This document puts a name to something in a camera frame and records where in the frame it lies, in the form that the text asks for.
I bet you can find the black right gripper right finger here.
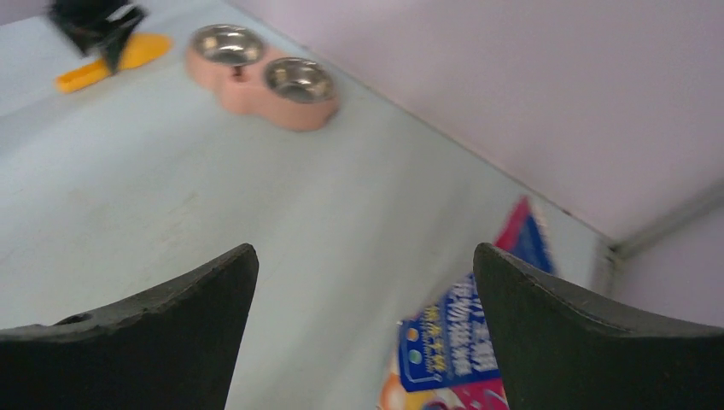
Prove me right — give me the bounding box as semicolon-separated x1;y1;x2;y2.
474;243;723;409

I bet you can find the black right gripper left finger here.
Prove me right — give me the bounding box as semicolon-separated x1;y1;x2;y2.
1;243;259;409

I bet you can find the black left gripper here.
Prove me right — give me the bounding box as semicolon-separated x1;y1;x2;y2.
46;0;148;74

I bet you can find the yellow plastic food scoop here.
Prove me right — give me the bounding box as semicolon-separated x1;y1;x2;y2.
55;32;173;93

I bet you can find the colourful cat food bag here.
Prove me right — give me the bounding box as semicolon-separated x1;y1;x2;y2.
377;195;557;410

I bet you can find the pink double pet feeder base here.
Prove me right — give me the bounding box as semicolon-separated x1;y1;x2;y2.
185;36;340;132

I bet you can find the left steel bowl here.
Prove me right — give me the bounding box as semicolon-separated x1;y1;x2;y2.
190;24;266;66

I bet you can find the steel bowl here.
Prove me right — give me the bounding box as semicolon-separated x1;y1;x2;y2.
263;57;336;104
190;24;266;66

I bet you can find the right steel bowl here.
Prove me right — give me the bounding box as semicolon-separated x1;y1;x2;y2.
263;57;336;104

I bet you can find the aluminium corner post right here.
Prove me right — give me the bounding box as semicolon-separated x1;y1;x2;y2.
609;178;723;261

